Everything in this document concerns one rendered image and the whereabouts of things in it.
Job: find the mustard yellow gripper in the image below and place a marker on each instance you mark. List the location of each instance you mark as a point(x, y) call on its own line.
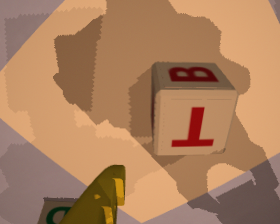
point(98, 203)

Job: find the tan flat mat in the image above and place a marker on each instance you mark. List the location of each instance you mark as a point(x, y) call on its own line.
point(79, 90)

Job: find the wooden letter block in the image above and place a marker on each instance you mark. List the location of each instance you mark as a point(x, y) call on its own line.
point(54, 211)
point(192, 108)

